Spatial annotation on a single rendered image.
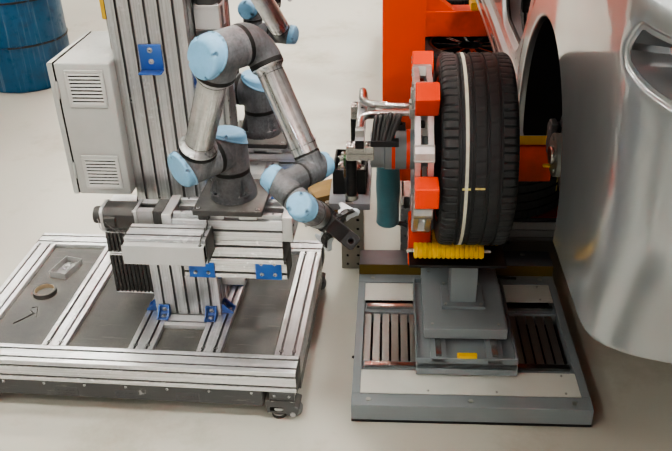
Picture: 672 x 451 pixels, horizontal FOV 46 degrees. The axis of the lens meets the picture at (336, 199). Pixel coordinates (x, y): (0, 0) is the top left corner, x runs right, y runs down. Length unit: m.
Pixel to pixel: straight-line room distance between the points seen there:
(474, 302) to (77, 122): 1.56
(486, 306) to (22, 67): 4.08
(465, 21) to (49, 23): 2.95
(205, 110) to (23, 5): 3.88
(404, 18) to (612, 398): 1.57
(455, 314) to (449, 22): 2.46
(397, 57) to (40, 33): 3.55
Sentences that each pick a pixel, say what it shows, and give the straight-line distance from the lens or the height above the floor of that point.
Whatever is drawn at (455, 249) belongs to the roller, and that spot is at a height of 0.53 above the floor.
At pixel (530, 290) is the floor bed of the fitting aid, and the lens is 3.41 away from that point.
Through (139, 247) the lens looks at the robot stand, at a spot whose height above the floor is 0.72.
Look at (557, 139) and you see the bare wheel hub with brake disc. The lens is 2.71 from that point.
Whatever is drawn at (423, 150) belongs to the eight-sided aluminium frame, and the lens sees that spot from 2.46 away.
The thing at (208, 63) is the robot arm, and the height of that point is 1.36.
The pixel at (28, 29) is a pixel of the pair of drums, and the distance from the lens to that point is 6.04.
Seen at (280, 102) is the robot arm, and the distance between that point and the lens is 2.18.
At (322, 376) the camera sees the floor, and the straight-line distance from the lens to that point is 3.06.
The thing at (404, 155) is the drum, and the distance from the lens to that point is 2.68.
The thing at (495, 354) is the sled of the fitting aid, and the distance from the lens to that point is 2.90.
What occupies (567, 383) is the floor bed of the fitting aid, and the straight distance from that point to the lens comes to 2.99.
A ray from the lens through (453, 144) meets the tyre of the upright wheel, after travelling 2.43.
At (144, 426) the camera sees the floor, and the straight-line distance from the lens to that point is 2.97.
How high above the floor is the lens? 2.03
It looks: 29 degrees down
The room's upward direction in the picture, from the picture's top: 2 degrees counter-clockwise
